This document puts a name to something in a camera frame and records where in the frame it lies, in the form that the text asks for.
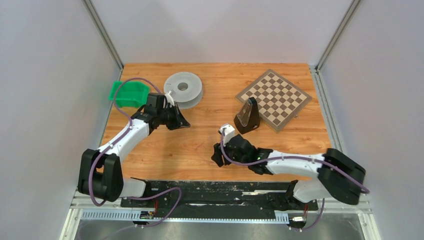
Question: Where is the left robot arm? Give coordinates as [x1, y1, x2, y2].
[77, 91, 191, 207]

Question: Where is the grey cable spool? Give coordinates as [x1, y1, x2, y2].
[163, 71, 203, 110]

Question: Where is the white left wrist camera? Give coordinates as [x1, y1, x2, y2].
[164, 90, 175, 106]

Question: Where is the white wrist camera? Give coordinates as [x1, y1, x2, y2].
[164, 90, 175, 106]
[218, 123, 236, 147]

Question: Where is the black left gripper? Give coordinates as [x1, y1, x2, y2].
[157, 103, 191, 131]

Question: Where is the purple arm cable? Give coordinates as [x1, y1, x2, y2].
[87, 77, 182, 229]
[219, 132, 371, 232]

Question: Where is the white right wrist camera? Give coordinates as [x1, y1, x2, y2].
[218, 123, 236, 147]

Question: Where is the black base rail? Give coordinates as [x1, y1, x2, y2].
[120, 180, 319, 220]

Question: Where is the wooden chessboard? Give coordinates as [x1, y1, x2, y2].
[235, 69, 312, 132]

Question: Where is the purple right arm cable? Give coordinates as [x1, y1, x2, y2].
[219, 132, 371, 232]

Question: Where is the green plastic bin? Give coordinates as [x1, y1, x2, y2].
[115, 81, 150, 108]

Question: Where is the black metronome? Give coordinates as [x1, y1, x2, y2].
[234, 97, 261, 135]

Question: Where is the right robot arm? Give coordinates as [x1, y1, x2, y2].
[211, 134, 370, 209]

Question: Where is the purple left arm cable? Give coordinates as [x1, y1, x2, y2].
[87, 77, 182, 229]

